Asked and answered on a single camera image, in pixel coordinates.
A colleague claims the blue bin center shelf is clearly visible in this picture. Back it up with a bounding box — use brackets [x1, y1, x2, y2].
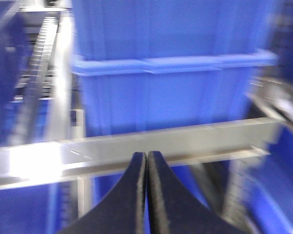
[72, 0, 279, 137]

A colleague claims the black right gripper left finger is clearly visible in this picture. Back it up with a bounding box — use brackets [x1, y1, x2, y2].
[58, 152, 147, 234]

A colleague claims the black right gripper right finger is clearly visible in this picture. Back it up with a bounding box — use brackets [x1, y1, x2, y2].
[147, 151, 243, 234]

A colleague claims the stainless steel shelf rack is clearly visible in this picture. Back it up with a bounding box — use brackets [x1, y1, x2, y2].
[0, 0, 293, 234]

